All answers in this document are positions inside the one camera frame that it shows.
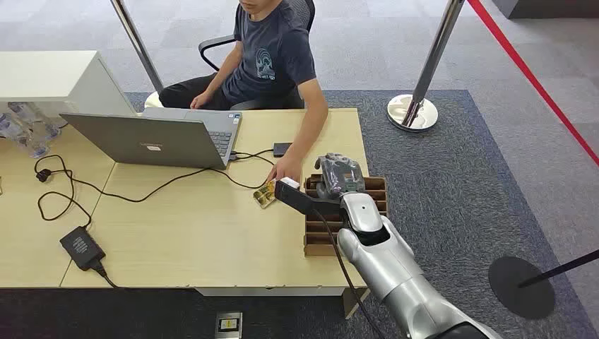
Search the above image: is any person's right hand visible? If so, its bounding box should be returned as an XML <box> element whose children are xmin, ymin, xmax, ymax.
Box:
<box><xmin>189</xmin><ymin>91</ymin><xmax>215</xmax><ymax>110</ymax></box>

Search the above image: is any person's left hand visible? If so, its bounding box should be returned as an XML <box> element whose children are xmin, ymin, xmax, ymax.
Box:
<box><xmin>266</xmin><ymin>156</ymin><xmax>304</xmax><ymax>184</ymax></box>

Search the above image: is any brown cardboard slot organizer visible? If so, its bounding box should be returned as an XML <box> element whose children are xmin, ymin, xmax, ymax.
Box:
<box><xmin>304</xmin><ymin>174</ymin><xmax>389</xmax><ymax>257</ymax></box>

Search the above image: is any person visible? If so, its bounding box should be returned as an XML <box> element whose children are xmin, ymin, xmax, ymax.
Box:
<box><xmin>158</xmin><ymin>0</ymin><xmax>329</xmax><ymax>184</ymax></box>

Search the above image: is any grey laptop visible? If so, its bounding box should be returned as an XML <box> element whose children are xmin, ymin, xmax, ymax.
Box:
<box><xmin>59</xmin><ymin>107</ymin><xmax>243</xmax><ymax>171</ymax></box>

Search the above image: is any chrome stanchion with round base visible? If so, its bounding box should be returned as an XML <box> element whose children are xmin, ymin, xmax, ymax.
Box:
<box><xmin>386</xmin><ymin>0</ymin><xmax>466</xmax><ymax>133</ymax></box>
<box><xmin>109</xmin><ymin>0</ymin><xmax>165</xmax><ymax>109</ymax></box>

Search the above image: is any black office chair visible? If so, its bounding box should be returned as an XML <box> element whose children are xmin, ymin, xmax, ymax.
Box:
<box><xmin>198</xmin><ymin>0</ymin><xmax>316</xmax><ymax>112</ymax></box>

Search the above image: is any wooden desk leg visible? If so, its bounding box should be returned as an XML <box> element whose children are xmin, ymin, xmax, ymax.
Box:
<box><xmin>343</xmin><ymin>286</ymin><xmax>372</xmax><ymax>321</ymax></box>

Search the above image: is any white cabinet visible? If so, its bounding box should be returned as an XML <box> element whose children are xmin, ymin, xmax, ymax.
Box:
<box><xmin>0</xmin><ymin>50</ymin><xmax>138</xmax><ymax>118</ymax></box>

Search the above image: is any clear plastic water bottle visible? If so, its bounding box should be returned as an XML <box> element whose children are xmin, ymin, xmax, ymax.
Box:
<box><xmin>8</xmin><ymin>102</ymin><xmax>62</xmax><ymax>141</ymax></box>
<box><xmin>0</xmin><ymin>112</ymin><xmax>51</xmax><ymax>159</ymax></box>

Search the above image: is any dark grey mottled rug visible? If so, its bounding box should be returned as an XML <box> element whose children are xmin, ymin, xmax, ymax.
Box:
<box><xmin>0</xmin><ymin>90</ymin><xmax>599</xmax><ymax>339</ymax></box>

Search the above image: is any metal floor socket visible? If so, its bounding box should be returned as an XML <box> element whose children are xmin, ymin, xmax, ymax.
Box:
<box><xmin>214</xmin><ymin>311</ymin><xmax>243</xmax><ymax>339</ymax></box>

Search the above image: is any black power adapter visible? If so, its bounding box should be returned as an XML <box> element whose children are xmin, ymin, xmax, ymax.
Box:
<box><xmin>59</xmin><ymin>226</ymin><xmax>106</xmax><ymax>271</ymax></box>

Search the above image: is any red barrier belt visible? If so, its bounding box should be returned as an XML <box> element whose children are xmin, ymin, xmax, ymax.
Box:
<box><xmin>467</xmin><ymin>0</ymin><xmax>599</xmax><ymax>168</ymax></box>

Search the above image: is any black stanchion with flat base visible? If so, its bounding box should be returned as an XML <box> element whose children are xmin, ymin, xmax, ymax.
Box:
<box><xmin>488</xmin><ymin>249</ymin><xmax>599</xmax><ymax>321</ymax></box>

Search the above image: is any dark grey block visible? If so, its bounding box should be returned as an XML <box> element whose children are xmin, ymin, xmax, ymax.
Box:
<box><xmin>491</xmin><ymin>0</ymin><xmax>599</xmax><ymax>20</ymax></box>

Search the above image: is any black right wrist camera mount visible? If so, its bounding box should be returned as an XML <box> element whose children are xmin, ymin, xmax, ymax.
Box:
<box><xmin>274</xmin><ymin>180</ymin><xmax>345</xmax><ymax>217</ymax></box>

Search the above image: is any short black data cable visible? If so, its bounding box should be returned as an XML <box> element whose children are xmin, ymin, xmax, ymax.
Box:
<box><xmin>228</xmin><ymin>148</ymin><xmax>277</xmax><ymax>167</ymax></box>

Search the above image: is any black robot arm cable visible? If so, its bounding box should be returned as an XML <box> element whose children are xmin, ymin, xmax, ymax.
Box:
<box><xmin>311</xmin><ymin>208</ymin><xmax>387</xmax><ymax>339</ymax></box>

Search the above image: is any black laptop charger cable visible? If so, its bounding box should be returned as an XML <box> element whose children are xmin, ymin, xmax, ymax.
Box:
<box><xmin>34</xmin><ymin>154</ymin><xmax>277</xmax><ymax>230</ymax></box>

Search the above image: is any black mains cable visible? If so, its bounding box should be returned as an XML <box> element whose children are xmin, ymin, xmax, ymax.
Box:
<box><xmin>91</xmin><ymin>259</ymin><xmax>121</xmax><ymax>290</ymax></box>

